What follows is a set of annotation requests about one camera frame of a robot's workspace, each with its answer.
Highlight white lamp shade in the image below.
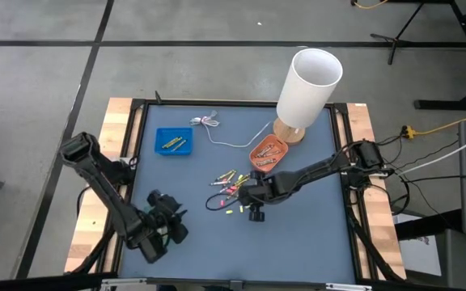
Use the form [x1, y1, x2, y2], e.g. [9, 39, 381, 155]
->
[275, 47, 344, 129]

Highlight white storage box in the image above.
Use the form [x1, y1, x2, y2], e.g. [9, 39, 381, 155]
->
[394, 235, 443, 278]

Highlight blue plastic basket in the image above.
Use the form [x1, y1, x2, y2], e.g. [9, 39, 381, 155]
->
[154, 127, 194, 157]

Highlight white cable bundle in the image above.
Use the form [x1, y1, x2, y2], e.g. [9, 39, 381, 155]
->
[189, 109, 221, 129]

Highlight black desk leg stand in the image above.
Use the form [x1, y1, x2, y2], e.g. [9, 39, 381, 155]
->
[413, 0, 466, 112]

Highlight black looped camera cable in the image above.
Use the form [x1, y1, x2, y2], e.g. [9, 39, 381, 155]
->
[205, 192, 244, 212]

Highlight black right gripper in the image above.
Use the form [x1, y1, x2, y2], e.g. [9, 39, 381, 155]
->
[236, 173, 281, 207]

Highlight black tripod stand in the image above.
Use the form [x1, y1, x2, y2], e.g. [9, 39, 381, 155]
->
[369, 0, 426, 65]

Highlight orange plastic bin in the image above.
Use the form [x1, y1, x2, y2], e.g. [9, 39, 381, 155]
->
[248, 133, 290, 174]

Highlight white lamp cable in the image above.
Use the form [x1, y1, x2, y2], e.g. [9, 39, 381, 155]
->
[203, 120, 275, 149]

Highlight thick white cable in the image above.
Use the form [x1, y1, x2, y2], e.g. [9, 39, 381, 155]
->
[394, 127, 466, 177]

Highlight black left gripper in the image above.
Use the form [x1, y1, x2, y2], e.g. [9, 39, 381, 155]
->
[146, 188, 189, 231]

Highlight silver metal bracket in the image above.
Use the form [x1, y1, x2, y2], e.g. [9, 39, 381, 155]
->
[100, 276, 147, 289]
[324, 282, 374, 291]

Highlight black aluminium table frame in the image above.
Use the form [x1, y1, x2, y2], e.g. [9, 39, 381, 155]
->
[65, 96, 408, 291]

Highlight yellow extension cord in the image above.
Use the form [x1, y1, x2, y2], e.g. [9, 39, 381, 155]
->
[401, 107, 466, 138]

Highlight wooden table side board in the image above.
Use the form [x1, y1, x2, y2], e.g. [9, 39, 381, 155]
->
[336, 103, 408, 280]
[63, 96, 145, 274]

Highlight wooden lamp base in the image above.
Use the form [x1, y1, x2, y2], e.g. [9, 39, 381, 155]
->
[272, 116, 307, 146]

